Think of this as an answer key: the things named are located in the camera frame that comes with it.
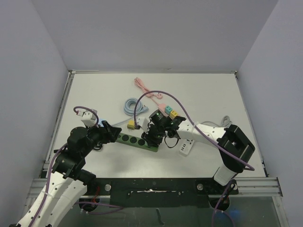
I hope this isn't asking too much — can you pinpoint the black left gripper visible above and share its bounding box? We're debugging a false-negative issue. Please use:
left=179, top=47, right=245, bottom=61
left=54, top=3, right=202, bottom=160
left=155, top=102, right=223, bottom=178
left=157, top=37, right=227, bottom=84
left=81, top=120, right=121, bottom=157

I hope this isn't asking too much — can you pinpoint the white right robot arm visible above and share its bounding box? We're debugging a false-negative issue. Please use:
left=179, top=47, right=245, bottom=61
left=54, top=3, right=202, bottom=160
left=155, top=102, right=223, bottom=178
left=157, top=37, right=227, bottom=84
left=135, top=111, right=255, bottom=193

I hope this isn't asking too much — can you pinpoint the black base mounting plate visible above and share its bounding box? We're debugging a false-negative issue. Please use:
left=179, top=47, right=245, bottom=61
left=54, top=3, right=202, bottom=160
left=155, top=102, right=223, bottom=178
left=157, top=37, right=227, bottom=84
left=77, top=178, right=239, bottom=208

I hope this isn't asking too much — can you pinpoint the white power strip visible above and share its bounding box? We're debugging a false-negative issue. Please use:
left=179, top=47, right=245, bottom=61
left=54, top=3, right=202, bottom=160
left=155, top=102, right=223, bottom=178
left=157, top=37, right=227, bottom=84
left=179, top=139, right=194, bottom=157

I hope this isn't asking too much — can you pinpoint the round blue power socket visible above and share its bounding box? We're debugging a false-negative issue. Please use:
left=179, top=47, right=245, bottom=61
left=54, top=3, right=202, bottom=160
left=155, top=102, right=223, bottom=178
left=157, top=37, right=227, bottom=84
left=98, top=119, right=105, bottom=127

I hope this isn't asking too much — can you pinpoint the teal USB charger plug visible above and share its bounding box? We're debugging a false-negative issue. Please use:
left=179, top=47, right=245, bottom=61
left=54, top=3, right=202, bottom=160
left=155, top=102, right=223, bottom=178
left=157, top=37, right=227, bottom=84
left=165, top=105, right=172, bottom=115

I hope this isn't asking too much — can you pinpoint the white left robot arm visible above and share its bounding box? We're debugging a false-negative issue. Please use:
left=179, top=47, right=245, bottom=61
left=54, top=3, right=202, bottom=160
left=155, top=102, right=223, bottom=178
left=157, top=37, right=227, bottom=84
left=15, top=121, right=122, bottom=227

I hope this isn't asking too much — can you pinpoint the yellow USB charger plug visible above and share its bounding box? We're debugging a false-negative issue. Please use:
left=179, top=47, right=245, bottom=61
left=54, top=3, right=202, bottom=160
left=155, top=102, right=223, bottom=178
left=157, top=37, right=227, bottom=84
left=169, top=110, right=178, bottom=119

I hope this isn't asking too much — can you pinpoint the green power strip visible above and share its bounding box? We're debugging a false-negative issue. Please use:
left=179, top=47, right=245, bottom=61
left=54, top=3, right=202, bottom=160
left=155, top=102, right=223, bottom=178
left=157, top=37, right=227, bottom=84
left=116, top=133, right=158, bottom=152

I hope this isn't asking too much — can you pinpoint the light blue coiled cable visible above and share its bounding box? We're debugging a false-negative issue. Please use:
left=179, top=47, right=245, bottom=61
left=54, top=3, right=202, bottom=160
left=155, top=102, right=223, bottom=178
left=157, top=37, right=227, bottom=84
left=111, top=98, right=150, bottom=126

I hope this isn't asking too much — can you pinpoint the pink coiled cable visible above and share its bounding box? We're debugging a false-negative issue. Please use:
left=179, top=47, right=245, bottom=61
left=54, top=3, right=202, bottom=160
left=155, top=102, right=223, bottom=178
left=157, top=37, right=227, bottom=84
left=134, top=77, right=164, bottom=105

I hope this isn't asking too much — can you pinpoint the pink power strip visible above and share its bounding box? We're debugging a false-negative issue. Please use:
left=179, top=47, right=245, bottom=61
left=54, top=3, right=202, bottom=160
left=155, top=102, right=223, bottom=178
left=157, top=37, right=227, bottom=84
left=158, top=103, right=180, bottom=119

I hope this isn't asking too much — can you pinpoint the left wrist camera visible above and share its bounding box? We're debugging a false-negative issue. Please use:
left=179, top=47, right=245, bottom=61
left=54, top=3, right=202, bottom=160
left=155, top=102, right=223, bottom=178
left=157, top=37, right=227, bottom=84
left=76, top=108, right=98, bottom=128

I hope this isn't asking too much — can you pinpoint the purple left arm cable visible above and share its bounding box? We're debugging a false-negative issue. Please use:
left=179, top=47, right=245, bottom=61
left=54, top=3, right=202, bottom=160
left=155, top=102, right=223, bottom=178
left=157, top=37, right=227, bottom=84
left=28, top=105, right=125, bottom=227

